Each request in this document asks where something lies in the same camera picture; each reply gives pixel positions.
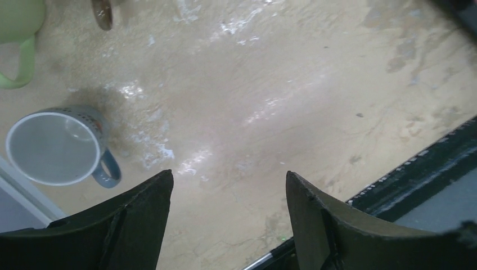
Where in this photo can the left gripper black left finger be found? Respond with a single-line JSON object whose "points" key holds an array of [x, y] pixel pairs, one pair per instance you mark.
{"points": [[124, 232]]}

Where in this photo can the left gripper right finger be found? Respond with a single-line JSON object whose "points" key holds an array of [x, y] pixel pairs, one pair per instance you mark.
{"points": [[330, 234]]}

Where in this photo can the blue grey mug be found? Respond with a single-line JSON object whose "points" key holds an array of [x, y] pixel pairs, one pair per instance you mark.
{"points": [[61, 146]]}

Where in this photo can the brown mug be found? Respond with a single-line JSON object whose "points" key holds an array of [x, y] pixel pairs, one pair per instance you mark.
{"points": [[102, 10]]}

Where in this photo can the light green mug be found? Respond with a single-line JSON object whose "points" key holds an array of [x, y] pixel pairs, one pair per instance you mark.
{"points": [[20, 21]]}

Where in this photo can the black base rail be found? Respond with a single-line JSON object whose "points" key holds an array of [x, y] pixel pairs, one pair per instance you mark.
{"points": [[435, 191]]}

